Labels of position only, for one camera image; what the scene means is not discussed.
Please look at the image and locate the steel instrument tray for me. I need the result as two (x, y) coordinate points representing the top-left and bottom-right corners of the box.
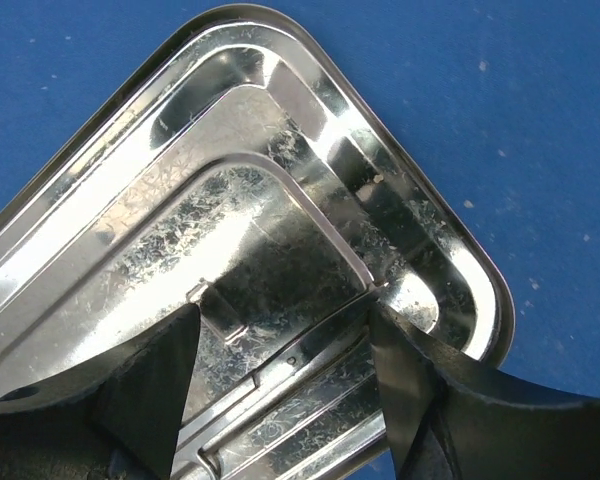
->
(0, 3), (516, 480)

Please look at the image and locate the blue surgical drape cloth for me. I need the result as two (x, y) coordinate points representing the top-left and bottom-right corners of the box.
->
(0, 1), (600, 396)

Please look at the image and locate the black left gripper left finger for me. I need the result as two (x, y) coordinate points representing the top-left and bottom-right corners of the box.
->
(0, 304), (201, 479)

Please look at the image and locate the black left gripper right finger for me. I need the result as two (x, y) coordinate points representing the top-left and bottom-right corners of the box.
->
(369, 304), (600, 479)

